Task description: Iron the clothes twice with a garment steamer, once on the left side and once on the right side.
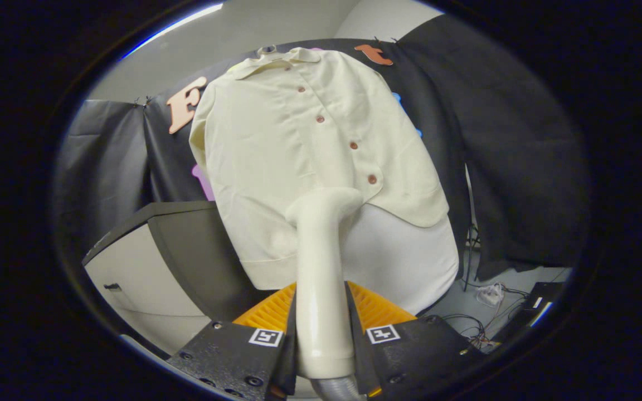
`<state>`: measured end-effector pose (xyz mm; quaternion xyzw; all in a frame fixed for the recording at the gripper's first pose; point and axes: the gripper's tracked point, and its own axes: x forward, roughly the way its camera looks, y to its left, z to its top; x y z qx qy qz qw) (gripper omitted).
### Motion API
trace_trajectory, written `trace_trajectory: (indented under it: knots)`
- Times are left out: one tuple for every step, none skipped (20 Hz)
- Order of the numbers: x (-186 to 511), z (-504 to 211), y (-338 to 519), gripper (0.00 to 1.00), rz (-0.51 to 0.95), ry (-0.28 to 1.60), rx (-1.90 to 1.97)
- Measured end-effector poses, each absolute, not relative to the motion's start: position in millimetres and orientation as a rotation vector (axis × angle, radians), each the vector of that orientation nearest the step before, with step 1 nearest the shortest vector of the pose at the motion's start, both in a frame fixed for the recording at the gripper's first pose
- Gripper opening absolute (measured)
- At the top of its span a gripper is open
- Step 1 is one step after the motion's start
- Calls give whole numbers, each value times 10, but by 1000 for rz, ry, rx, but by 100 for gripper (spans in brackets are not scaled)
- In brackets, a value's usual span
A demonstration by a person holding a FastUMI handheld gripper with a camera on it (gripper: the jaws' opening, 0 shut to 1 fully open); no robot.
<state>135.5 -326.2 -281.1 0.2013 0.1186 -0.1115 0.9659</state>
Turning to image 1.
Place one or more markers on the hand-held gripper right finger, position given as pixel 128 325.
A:
pixel 368 370

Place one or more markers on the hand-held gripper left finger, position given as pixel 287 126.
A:
pixel 282 370

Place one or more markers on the cream button shirt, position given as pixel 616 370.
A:
pixel 276 150

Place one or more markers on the white clothes hanger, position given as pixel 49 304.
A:
pixel 267 49

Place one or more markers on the white garment steamer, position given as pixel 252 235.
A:
pixel 321 289

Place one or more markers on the black electronic box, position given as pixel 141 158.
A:
pixel 546 291

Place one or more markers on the white power adapter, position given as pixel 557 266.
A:
pixel 491 294

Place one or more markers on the grey cabinet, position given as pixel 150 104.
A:
pixel 131 278

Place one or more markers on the white ironing board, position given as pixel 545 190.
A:
pixel 399 262

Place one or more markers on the black backdrop cloth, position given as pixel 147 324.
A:
pixel 521 167

